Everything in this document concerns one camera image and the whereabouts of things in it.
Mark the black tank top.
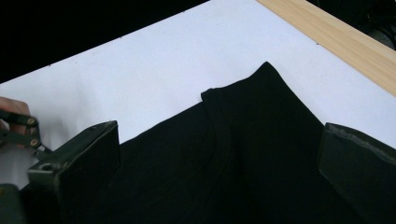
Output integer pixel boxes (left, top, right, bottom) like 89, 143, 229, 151
18, 61, 375, 224

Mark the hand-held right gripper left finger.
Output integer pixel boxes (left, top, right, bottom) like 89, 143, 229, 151
27, 119, 121, 224

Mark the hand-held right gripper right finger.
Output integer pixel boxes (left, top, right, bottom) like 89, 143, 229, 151
316, 122, 396, 224

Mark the white table mat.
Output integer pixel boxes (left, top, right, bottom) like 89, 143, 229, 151
0, 0, 396, 191

